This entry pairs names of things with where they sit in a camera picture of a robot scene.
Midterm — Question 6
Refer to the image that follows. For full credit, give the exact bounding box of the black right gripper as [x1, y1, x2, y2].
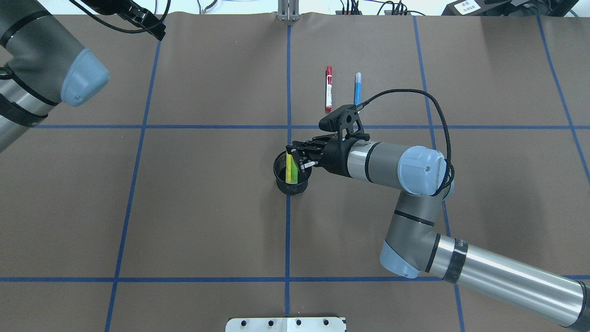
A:
[286, 138, 353, 177]

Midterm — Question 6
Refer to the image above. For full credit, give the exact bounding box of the white marker red cap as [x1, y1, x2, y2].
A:
[325, 66, 332, 113]

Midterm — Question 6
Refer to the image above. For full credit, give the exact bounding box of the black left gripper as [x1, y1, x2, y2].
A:
[94, 0, 166, 41]

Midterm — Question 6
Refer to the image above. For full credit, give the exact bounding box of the aluminium frame post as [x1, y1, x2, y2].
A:
[277, 0, 301, 22]

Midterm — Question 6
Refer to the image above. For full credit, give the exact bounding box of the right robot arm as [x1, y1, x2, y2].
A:
[286, 135, 589, 332]

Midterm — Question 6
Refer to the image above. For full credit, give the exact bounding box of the black box with label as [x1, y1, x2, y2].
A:
[441, 0, 487, 16]

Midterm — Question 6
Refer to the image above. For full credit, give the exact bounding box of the green highlighter pen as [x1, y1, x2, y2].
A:
[289, 160, 299, 184]

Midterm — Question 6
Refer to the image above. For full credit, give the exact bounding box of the white camera mast base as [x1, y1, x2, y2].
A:
[225, 317, 347, 332]

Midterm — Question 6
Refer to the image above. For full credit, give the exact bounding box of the black mesh pen cup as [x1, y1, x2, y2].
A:
[272, 151, 312, 196]

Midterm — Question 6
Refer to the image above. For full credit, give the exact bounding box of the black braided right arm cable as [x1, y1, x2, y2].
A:
[356, 89, 455, 196]

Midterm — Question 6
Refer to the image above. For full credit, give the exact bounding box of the brown paper table mat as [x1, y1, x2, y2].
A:
[1, 12, 589, 332]

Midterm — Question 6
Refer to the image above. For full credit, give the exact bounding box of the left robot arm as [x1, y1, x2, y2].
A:
[0, 0, 110, 150]

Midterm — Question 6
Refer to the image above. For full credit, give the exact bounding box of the yellow highlighter pen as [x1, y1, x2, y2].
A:
[285, 153, 293, 184]

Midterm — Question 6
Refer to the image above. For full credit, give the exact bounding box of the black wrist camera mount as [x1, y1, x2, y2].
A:
[318, 103, 371, 141]

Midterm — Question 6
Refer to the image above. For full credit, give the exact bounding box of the blue highlighter pen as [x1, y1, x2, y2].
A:
[354, 72, 362, 106]

